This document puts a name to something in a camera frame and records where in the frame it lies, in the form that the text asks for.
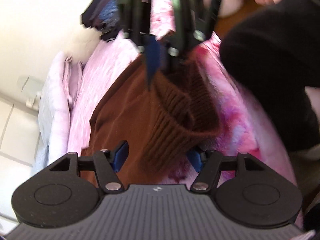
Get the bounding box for pink rose bed blanket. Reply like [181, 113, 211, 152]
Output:
[67, 0, 298, 188]

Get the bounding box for stack of folded dark clothes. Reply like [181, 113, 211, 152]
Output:
[81, 0, 121, 42]

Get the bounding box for person's black trousers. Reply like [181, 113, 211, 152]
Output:
[220, 0, 319, 152]

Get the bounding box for striped white duvet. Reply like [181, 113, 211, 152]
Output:
[32, 52, 82, 174]

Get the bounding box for brown knitted vest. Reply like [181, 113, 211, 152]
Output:
[81, 52, 220, 185]

